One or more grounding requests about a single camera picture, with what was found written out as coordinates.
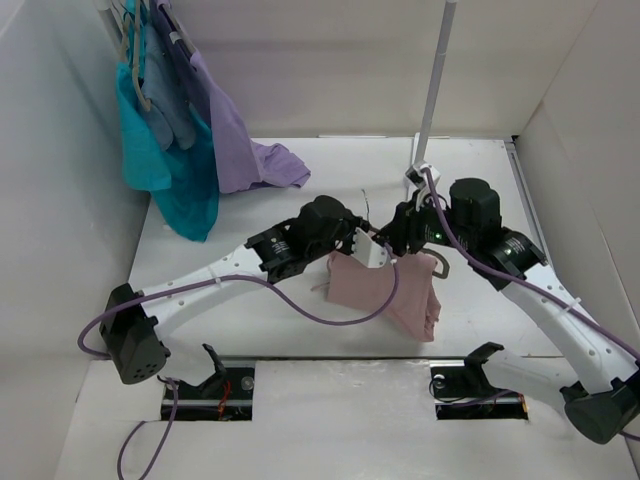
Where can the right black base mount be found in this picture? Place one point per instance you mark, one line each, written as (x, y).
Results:
(459, 393)

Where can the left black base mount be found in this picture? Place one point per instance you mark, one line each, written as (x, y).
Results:
(224, 396)

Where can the grey hanger on rack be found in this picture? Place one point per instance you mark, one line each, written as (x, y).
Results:
(132, 56)

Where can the blue-grey hanging garment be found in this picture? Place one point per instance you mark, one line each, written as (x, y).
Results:
(169, 117)

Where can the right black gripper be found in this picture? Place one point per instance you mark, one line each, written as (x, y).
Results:
(405, 226)

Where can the white rack pole with base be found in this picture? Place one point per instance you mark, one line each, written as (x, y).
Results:
(435, 80)

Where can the grey clothes hanger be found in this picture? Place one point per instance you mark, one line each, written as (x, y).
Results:
(442, 265)

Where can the teal hanging shirt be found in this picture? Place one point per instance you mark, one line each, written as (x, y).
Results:
(183, 183)

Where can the pink trousers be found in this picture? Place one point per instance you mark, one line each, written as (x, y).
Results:
(408, 284)

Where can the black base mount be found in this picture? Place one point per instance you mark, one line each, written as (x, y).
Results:
(459, 393)
(224, 396)

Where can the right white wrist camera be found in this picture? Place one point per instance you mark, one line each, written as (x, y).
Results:
(423, 176)

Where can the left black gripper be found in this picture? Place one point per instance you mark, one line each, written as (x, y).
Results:
(351, 222)

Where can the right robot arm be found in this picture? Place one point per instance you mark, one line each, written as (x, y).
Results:
(600, 396)

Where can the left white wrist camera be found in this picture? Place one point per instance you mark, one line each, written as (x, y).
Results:
(367, 252)

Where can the purple hanging shirt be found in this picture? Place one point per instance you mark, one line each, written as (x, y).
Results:
(242, 164)

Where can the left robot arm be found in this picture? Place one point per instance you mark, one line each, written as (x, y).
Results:
(138, 321)

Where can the left white rack pole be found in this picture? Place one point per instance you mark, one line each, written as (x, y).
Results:
(109, 13)

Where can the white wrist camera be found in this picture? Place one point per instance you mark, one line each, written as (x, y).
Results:
(367, 252)
(423, 176)

